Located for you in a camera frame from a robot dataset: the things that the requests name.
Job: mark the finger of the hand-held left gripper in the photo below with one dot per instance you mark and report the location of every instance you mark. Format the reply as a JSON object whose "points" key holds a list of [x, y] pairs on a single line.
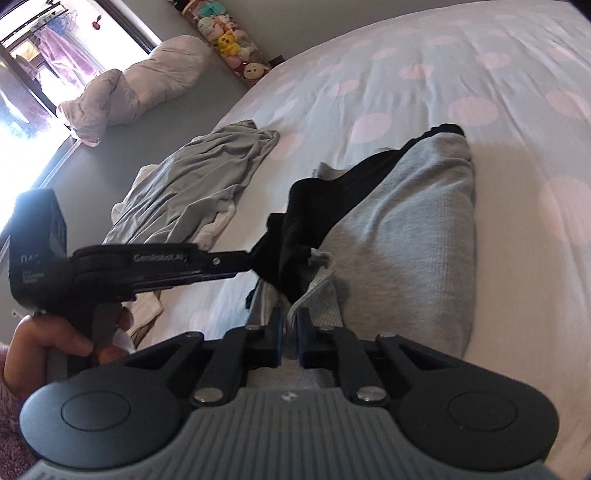
{"points": [[221, 261]]}

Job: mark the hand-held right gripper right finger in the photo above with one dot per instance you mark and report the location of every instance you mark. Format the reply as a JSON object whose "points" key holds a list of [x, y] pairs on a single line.
{"points": [[302, 337]]}

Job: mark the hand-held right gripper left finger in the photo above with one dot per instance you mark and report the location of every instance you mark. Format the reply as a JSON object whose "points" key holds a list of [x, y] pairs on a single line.
{"points": [[277, 337]]}

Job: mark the person's left hand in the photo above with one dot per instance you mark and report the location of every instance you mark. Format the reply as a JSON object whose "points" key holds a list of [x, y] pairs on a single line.
{"points": [[41, 337]]}

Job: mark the white cloth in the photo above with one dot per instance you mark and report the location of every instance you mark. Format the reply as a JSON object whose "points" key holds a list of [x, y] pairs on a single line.
{"points": [[217, 226]]}

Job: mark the grey t-shirt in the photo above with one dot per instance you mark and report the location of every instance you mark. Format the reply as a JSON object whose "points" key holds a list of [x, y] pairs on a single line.
{"points": [[184, 184]]}

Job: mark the window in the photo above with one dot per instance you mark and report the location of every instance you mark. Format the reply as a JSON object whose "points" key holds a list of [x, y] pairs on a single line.
{"points": [[18, 115]]}

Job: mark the pink duvet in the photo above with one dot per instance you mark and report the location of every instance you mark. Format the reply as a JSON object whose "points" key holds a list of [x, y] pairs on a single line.
{"points": [[152, 74]]}

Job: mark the purple hanging laundry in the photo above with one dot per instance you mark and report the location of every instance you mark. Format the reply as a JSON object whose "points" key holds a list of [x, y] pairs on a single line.
{"points": [[69, 55]]}

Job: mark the clear tube of plush toys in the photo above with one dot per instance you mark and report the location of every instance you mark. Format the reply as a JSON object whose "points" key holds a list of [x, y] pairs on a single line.
{"points": [[226, 41]]}

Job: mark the pink polka dot bed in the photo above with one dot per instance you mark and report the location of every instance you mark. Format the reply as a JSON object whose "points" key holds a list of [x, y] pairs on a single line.
{"points": [[415, 69]]}

